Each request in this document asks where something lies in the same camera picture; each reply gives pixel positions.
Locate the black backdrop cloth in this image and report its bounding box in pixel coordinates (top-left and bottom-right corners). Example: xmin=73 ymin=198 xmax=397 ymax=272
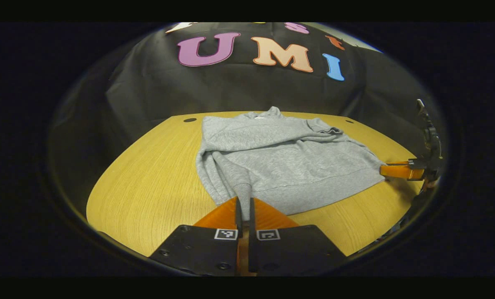
xmin=50 ymin=23 xmax=445 ymax=208

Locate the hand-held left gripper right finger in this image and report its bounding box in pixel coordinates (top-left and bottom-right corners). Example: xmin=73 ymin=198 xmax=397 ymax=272
xmin=248 ymin=197 xmax=348 ymax=277

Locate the grey sweatshirt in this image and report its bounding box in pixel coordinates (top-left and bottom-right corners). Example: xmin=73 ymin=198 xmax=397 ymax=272
xmin=196 ymin=106 xmax=387 ymax=221

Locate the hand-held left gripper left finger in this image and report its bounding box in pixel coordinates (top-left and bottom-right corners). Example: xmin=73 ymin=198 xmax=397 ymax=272
xmin=149 ymin=196 xmax=243 ymax=277

